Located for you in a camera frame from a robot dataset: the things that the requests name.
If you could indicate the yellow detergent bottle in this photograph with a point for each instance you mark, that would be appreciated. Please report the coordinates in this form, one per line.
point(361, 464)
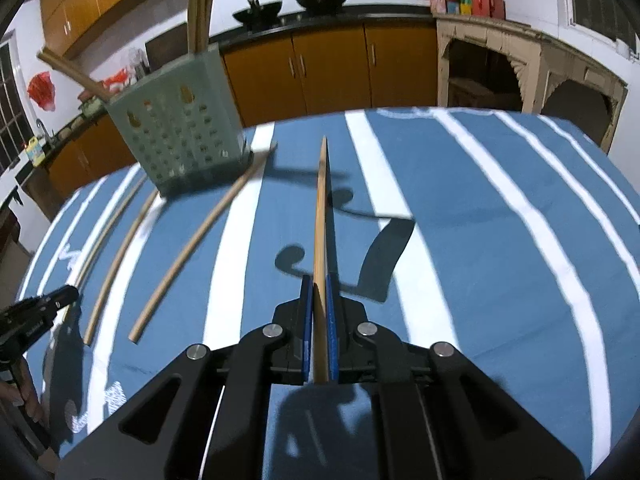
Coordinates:
point(34, 151)

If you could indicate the dark wooden cutting board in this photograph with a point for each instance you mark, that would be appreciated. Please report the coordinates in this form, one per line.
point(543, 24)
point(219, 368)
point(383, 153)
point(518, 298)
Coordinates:
point(167, 47)

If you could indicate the green perforated utensil holder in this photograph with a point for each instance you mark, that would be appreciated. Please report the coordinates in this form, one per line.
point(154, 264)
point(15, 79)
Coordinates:
point(182, 126)

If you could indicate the sink faucet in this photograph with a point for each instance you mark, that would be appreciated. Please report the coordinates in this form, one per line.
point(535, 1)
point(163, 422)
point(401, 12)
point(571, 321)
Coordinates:
point(43, 135)

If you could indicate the black wok with utensils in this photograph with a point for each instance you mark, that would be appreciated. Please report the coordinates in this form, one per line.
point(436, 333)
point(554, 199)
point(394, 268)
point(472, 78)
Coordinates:
point(258, 14)

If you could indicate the lower wooden cabinets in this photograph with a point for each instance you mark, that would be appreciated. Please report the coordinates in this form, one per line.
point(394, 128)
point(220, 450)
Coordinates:
point(294, 73)

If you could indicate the person's left hand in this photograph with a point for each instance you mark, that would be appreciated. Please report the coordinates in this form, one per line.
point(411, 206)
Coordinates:
point(23, 392)

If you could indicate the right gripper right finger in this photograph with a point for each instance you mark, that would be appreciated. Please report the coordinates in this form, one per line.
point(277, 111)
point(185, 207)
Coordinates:
point(436, 414)

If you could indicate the glass jar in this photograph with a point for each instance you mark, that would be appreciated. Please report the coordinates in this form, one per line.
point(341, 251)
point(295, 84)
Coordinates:
point(137, 63)

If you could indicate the red plastic bag on wall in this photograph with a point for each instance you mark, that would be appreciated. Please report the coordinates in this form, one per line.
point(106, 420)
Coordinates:
point(42, 91)

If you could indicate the beige carved side table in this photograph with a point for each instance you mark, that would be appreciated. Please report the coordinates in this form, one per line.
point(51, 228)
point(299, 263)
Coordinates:
point(540, 63)

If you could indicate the left window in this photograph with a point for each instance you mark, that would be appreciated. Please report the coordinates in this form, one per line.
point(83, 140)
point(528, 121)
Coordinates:
point(14, 127)

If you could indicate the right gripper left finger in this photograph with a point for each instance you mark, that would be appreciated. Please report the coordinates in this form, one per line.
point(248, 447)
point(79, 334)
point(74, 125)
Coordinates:
point(206, 411)

